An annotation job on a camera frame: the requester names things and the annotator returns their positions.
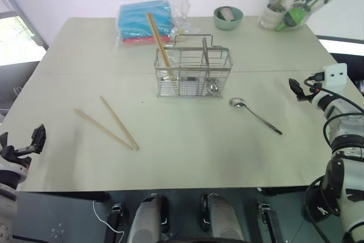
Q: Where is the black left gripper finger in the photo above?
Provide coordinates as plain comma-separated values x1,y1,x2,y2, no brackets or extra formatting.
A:
30,123,47,154
0,131,10,151

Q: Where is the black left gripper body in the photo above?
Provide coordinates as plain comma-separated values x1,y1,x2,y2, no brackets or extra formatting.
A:
2,145,38,174

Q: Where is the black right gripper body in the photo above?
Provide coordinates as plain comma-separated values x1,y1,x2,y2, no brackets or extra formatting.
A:
301,83,324,104

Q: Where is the wooden chopstick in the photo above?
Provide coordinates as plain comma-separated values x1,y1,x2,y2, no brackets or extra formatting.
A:
145,12,177,82
99,96,140,151
73,108,134,151

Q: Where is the potted green plant in wrap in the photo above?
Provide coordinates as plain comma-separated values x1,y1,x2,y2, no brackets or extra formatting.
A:
257,0,354,32

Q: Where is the white side table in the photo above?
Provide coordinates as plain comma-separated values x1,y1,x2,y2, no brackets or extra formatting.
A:
306,0,364,42

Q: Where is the green ceramic bowl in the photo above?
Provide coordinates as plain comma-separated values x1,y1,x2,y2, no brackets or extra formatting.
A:
213,6,245,31

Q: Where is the pinkish object in bowl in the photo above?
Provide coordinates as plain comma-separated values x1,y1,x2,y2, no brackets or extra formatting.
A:
218,6,236,22

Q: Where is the black table leg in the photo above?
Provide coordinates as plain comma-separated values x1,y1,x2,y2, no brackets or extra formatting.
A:
104,202,123,243
257,202,286,243

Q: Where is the clear plastic bag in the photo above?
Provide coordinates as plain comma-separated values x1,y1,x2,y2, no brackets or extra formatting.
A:
114,0,201,51

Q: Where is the grey rounded robot leg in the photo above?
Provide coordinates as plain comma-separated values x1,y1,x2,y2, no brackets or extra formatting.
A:
126,193,172,243
200,192,246,243

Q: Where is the folded red cloth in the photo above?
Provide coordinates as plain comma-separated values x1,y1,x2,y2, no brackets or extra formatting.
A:
122,36,172,46

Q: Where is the folded blue cloth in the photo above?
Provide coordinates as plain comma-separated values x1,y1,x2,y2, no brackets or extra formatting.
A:
118,0,175,40

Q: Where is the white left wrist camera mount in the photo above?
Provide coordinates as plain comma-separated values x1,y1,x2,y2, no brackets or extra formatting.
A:
0,156,30,183

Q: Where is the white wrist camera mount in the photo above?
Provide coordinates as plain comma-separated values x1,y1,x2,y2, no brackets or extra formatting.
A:
0,156,30,183
321,63,349,88

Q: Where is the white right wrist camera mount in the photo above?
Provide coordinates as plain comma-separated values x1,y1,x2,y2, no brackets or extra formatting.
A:
321,63,349,88

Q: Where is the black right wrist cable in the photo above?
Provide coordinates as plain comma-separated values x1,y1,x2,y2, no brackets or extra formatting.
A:
303,73,364,149

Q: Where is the metal spoon with black handle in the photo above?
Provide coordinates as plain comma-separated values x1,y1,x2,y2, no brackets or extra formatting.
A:
229,97,283,136

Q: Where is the thin white floor cable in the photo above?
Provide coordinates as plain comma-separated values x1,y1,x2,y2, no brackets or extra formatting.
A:
92,200,126,243

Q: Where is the metal utensil with flat handle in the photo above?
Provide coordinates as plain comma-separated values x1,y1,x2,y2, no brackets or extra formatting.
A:
201,37,220,96

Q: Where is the black right arm cable loop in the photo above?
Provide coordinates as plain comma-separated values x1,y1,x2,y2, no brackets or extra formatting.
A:
302,175,344,243

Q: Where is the metal wire cutlery rack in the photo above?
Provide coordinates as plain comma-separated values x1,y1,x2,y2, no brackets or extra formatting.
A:
154,34,235,100

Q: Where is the grey window frame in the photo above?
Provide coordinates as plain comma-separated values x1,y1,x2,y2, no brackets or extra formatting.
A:
0,0,49,68

